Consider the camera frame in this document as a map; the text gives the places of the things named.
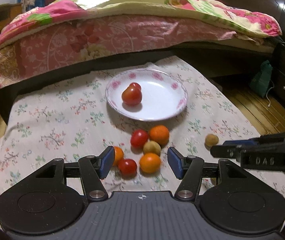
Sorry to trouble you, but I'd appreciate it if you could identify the small orange mandarin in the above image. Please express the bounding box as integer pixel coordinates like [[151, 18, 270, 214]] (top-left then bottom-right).
[[113, 146, 124, 166]]

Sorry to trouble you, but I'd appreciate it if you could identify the tan longan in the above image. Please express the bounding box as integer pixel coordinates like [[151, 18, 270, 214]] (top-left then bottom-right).
[[205, 134, 219, 147]]

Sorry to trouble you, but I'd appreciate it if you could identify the cherry tomato with stem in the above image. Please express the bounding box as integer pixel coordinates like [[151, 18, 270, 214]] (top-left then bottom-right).
[[118, 159, 137, 177]]

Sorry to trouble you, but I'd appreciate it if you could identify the smooth orange mandarin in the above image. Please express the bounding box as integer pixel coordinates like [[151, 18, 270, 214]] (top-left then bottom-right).
[[139, 153, 161, 174]]

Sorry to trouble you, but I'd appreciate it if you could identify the tan longan among cluster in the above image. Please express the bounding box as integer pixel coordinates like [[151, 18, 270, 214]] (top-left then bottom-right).
[[143, 140, 161, 156]]

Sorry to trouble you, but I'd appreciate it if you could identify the large rough orange mandarin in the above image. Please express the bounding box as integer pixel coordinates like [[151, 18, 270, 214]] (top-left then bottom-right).
[[148, 125, 170, 146]]

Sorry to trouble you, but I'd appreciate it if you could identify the oval cherry tomato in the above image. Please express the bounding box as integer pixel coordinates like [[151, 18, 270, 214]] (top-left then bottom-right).
[[130, 129, 148, 148]]

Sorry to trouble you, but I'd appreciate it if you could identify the large red tomato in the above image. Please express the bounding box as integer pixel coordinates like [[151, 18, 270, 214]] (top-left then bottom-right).
[[121, 86, 143, 106]]

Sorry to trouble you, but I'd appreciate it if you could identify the floral tablecloth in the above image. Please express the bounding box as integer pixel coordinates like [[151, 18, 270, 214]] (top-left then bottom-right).
[[0, 56, 259, 194]]

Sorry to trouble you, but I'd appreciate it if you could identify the green bag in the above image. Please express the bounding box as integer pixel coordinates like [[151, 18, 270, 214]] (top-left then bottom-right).
[[250, 61, 273, 98]]

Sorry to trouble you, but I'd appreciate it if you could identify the white floral plate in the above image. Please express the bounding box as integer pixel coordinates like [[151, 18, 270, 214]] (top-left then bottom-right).
[[105, 68, 188, 121]]

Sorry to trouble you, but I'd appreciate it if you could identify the pink floral bed sheet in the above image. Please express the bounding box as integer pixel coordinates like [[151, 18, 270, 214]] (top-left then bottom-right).
[[0, 14, 263, 89]]

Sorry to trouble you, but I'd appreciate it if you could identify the green pink floral quilt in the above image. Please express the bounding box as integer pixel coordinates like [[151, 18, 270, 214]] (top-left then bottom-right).
[[0, 0, 282, 63]]

